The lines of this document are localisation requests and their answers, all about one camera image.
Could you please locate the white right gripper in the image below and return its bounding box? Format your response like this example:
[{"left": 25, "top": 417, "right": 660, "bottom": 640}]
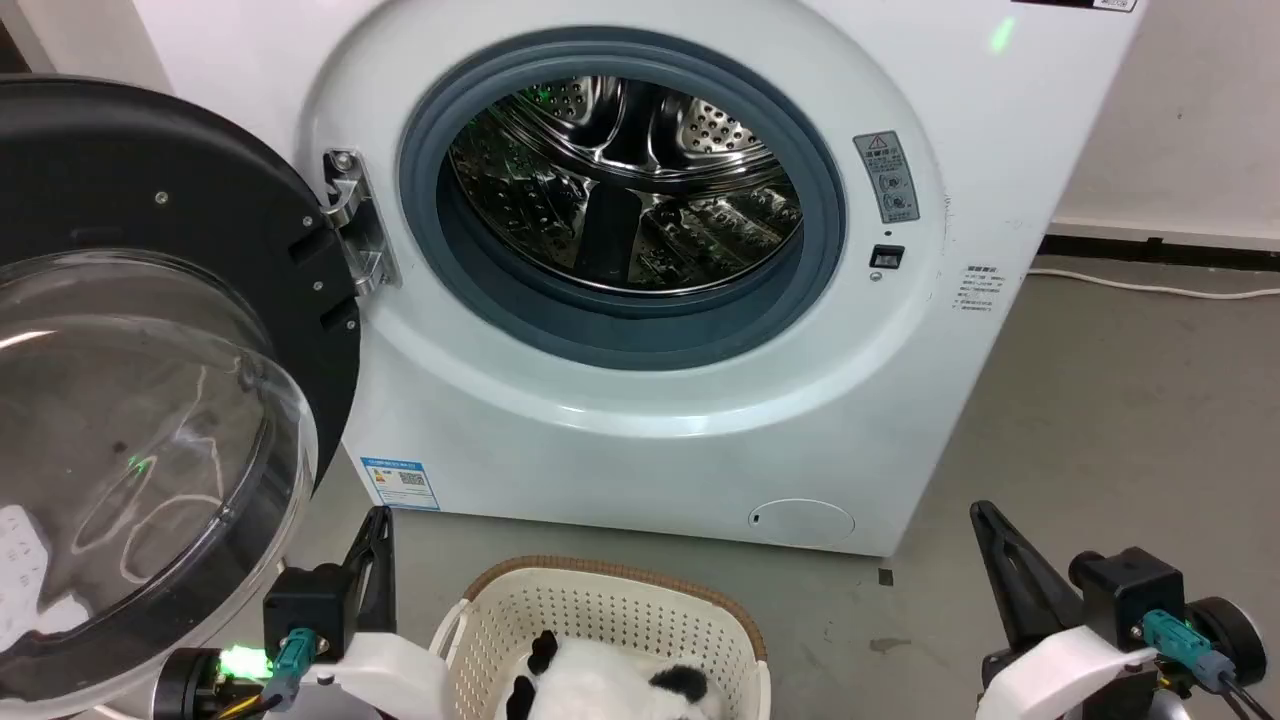
[{"left": 969, "top": 500, "right": 1163, "bottom": 720}]

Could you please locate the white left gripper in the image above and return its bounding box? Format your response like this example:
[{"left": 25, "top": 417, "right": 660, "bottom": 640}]
[{"left": 298, "top": 507, "right": 453, "bottom": 720}]

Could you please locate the white front-load washing machine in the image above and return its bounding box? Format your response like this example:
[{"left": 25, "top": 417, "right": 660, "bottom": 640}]
[{"left": 130, "top": 0, "right": 1146, "bottom": 558}]

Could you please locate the blue energy label sticker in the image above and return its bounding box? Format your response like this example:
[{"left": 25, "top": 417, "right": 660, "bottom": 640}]
[{"left": 360, "top": 457, "right": 441, "bottom": 512}]

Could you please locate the round white filter cover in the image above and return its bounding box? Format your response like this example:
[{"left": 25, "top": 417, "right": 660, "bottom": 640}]
[{"left": 748, "top": 497, "right": 857, "bottom": 549}]

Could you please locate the white perforated laundry basket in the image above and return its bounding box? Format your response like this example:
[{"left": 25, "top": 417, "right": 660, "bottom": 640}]
[{"left": 430, "top": 556, "right": 773, "bottom": 720}]

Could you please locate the black and white panda plush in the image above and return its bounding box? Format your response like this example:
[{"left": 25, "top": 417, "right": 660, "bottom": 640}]
[{"left": 503, "top": 630, "right": 729, "bottom": 720}]

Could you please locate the small printed text label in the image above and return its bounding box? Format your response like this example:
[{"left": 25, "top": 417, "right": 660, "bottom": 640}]
[{"left": 952, "top": 263, "right": 1004, "bottom": 313}]

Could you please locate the white printed cloth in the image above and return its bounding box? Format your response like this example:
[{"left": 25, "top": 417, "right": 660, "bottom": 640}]
[{"left": 0, "top": 505, "right": 91, "bottom": 651}]

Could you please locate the grey rubber door gasket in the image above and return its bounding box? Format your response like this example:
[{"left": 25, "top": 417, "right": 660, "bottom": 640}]
[{"left": 398, "top": 27, "right": 848, "bottom": 371}]

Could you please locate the chrome door hinge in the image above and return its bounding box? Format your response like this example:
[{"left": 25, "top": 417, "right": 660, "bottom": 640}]
[{"left": 322, "top": 150, "right": 403, "bottom": 296}]

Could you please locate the black baseboard strip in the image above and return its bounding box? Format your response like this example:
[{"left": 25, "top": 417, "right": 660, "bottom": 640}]
[{"left": 1040, "top": 232, "right": 1280, "bottom": 273}]

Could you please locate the grey warning sticker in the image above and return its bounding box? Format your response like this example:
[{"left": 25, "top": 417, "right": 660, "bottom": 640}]
[{"left": 853, "top": 130, "right": 921, "bottom": 224}]

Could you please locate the stainless steel drum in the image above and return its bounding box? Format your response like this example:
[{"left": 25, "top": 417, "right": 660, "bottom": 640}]
[{"left": 447, "top": 75, "right": 804, "bottom": 296}]

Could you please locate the black round door with glass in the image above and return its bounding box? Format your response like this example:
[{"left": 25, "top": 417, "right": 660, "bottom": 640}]
[{"left": 0, "top": 75, "right": 363, "bottom": 720}]

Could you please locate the left teal plug cable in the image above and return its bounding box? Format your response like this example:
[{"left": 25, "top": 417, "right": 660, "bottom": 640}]
[{"left": 215, "top": 627, "right": 323, "bottom": 720}]

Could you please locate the teal plug cable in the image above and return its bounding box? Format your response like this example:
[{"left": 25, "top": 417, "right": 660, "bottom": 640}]
[
  {"left": 1140, "top": 610, "right": 1280, "bottom": 720},
  {"left": 215, "top": 627, "right": 323, "bottom": 720}
]

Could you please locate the right teal plug cable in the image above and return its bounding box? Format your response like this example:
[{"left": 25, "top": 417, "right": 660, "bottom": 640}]
[{"left": 1140, "top": 610, "right": 1280, "bottom": 720}]

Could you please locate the white floor cable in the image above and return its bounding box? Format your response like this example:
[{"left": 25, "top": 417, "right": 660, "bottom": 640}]
[{"left": 1028, "top": 265, "right": 1280, "bottom": 301}]

